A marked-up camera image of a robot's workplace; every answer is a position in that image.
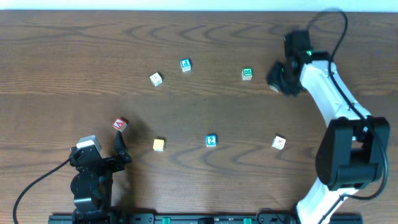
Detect red letter A block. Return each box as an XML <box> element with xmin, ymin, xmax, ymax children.
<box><xmin>112</xmin><ymin>118</ymin><xmax>127</xmax><ymax>132</ymax></box>

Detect blue number 2 block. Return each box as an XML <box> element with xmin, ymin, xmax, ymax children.
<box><xmin>206</xmin><ymin>135</ymin><xmax>217</xmax><ymax>147</ymax></box>

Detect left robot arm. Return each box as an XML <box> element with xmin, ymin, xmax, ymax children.
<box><xmin>69</xmin><ymin>131</ymin><xmax>132</xmax><ymax>223</ymax></box>

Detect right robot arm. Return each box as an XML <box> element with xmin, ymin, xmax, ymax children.
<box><xmin>266</xmin><ymin>50</ymin><xmax>390</xmax><ymax>223</ymax></box>

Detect green letter R block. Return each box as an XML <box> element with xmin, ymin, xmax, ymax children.
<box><xmin>241</xmin><ymin>67</ymin><xmax>253</xmax><ymax>80</ymax></box>

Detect yellow wooden block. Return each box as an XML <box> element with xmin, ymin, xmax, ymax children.
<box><xmin>153</xmin><ymin>139</ymin><xmax>165</xmax><ymax>152</ymax></box>

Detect white block with red drawing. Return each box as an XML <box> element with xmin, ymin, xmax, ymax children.
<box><xmin>272</xmin><ymin>136</ymin><xmax>286</xmax><ymax>150</ymax></box>

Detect plain white wooden block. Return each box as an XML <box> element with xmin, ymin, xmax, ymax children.
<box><xmin>150</xmin><ymin>72</ymin><xmax>163</xmax><ymax>86</ymax></box>

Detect blue letter P block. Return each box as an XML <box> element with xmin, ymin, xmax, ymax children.
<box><xmin>180</xmin><ymin>58</ymin><xmax>192</xmax><ymax>72</ymax></box>

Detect left black cable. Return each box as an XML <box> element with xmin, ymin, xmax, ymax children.
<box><xmin>12</xmin><ymin>158</ymin><xmax>72</xmax><ymax>224</ymax></box>

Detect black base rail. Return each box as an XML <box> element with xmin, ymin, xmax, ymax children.
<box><xmin>48</xmin><ymin>213</ymin><xmax>363</xmax><ymax>224</ymax></box>

